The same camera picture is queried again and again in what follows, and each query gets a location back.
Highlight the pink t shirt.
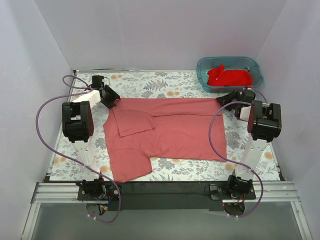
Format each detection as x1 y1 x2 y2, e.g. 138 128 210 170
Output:
103 98 227 183

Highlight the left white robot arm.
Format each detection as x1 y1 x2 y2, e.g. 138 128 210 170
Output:
62 75 121 201

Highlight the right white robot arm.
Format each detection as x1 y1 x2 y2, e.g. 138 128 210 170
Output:
216 88 282 199

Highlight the red t shirt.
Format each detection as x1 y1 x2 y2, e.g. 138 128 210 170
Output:
207 64 253 87

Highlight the teal plastic bin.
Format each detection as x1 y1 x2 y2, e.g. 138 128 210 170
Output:
196 56 263 93

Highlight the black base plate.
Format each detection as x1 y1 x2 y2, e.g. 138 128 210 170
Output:
76 179 256 211

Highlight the aluminium frame rail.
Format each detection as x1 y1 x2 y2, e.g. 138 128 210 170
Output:
29 181 312 240

